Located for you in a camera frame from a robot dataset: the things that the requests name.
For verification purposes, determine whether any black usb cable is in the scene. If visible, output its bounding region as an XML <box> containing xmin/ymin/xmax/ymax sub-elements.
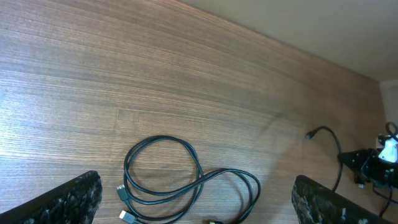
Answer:
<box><xmin>116</xmin><ymin>134</ymin><xmax>206</xmax><ymax>224</ymax></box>
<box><xmin>174</xmin><ymin>167</ymin><xmax>262</xmax><ymax>224</ymax></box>

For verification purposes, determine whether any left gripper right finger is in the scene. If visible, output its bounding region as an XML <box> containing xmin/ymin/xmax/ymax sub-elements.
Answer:
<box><xmin>292</xmin><ymin>175</ymin><xmax>392</xmax><ymax>224</ymax></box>

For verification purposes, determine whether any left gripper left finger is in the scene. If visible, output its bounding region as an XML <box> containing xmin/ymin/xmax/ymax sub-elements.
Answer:
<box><xmin>1</xmin><ymin>170</ymin><xmax>103</xmax><ymax>224</ymax></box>

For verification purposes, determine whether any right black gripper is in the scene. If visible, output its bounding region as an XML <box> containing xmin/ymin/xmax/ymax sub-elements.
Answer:
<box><xmin>338</xmin><ymin>149</ymin><xmax>397</xmax><ymax>188</ymax></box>

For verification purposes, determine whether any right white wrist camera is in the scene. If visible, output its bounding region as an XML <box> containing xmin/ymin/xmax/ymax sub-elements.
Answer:
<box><xmin>378</xmin><ymin>135</ymin><xmax>397</xmax><ymax>163</ymax></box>

